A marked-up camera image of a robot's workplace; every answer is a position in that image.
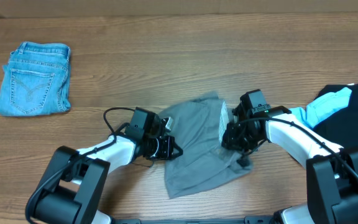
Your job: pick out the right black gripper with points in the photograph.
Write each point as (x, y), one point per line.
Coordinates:
(232, 142)

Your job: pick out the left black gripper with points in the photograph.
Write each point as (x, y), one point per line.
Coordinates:
(167, 152)

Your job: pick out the grey shorts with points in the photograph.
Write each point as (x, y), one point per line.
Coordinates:
(198, 127)

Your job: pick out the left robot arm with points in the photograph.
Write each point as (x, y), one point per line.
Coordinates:
(72, 184)

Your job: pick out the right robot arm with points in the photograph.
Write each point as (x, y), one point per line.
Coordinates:
(331, 170)

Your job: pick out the light blue shirt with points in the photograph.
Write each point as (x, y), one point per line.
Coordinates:
(322, 107)

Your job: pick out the black garment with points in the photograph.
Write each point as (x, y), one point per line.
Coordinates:
(342, 126)

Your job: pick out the folded blue jeans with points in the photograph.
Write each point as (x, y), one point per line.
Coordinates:
(36, 80)

